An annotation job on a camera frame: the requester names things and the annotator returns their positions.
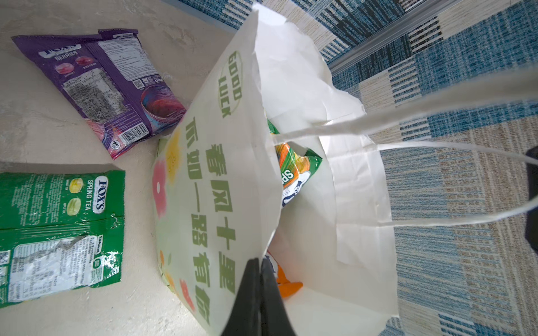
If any large orange fruits candy bag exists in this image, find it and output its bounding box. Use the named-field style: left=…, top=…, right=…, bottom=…
left=265, top=252, right=303, bottom=299

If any green spring tea candy bag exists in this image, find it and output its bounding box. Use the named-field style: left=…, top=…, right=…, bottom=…
left=1, top=170, right=126, bottom=307

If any white paper bag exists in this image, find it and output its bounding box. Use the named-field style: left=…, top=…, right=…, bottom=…
left=152, top=4, right=537, bottom=335

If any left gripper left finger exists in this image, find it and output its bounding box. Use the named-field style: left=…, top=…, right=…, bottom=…
left=221, top=258, right=261, bottom=336

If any purple berries candy bag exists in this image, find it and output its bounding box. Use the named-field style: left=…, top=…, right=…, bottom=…
left=12, top=29, right=186, bottom=159

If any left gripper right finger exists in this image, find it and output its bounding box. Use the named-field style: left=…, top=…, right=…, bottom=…
left=261, top=259, right=296, bottom=336

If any yellow green Fox's candy bag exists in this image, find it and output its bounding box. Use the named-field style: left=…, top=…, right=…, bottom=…
left=275, top=143, right=322, bottom=207

